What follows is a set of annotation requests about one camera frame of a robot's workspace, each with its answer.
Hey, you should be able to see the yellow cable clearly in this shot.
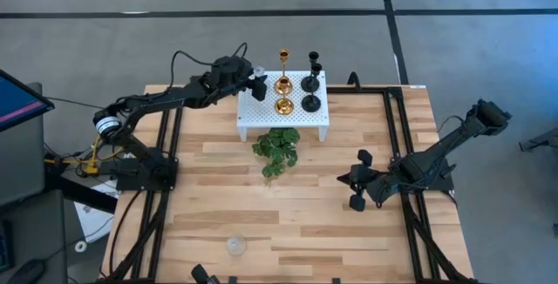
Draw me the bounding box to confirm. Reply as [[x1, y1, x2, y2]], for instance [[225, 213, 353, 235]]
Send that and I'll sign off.
[[43, 135, 127, 177]]

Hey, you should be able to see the black bracket mount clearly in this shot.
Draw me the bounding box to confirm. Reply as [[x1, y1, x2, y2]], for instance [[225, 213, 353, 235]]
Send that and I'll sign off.
[[346, 71, 363, 92]]

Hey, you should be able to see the short gold candlestick holder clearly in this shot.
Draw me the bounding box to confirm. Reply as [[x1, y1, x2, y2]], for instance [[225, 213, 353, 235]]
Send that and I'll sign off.
[[274, 82, 296, 116]]

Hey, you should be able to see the black object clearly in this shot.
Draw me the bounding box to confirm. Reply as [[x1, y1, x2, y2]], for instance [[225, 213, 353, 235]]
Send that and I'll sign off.
[[190, 263, 221, 284]]

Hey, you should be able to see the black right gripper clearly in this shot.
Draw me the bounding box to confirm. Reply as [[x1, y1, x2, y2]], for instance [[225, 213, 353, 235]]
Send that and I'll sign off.
[[337, 148, 393, 213]]

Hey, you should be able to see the white paper sheet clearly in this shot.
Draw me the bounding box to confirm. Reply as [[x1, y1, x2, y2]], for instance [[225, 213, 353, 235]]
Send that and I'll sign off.
[[72, 178, 119, 244]]

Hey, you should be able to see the computer monitor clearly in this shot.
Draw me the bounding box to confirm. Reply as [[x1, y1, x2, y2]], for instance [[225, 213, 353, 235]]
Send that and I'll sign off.
[[0, 69, 56, 132]]

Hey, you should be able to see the white perforated metal shelf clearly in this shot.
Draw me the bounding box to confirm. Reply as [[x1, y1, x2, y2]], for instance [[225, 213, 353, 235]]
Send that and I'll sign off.
[[236, 70, 331, 143]]

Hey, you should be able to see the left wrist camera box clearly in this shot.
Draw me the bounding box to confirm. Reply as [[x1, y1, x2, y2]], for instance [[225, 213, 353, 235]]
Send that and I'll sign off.
[[213, 55, 254, 85]]

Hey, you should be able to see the short black candlestick holder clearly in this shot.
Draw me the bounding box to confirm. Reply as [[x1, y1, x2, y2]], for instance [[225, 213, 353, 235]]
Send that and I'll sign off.
[[300, 51, 322, 94]]

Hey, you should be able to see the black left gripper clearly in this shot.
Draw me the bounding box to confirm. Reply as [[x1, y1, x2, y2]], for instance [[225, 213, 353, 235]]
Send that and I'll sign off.
[[208, 55, 269, 102]]

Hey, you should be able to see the black computer mouse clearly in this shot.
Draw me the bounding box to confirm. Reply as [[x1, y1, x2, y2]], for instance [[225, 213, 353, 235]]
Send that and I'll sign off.
[[6, 260, 47, 284]]

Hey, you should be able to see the green artificial plant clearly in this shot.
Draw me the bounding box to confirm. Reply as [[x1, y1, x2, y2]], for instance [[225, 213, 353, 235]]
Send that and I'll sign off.
[[251, 127, 302, 179]]

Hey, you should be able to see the dark grey desk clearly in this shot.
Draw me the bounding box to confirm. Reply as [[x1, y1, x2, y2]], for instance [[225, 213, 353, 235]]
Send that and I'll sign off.
[[0, 82, 69, 284]]

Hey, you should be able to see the black aluminium table frame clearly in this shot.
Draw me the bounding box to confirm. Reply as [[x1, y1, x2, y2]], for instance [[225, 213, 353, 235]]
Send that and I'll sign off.
[[104, 74, 479, 284]]

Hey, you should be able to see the tall black candlestick holder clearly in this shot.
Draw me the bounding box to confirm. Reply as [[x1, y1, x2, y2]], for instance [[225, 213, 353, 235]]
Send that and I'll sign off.
[[301, 62, 323, 113]]

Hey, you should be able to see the black camera cable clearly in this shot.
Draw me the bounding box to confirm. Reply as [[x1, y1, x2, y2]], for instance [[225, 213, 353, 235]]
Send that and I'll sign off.
[[168, 42, 248, 91]]

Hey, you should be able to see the tall gold candlestick holder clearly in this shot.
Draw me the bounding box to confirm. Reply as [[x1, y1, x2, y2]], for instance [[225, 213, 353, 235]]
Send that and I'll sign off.
[[273, 48, 294, 96]]

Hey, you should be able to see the black stand leg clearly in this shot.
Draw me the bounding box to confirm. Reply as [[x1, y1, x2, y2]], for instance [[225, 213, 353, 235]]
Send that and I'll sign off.
[[517, 125, 558, 153]]

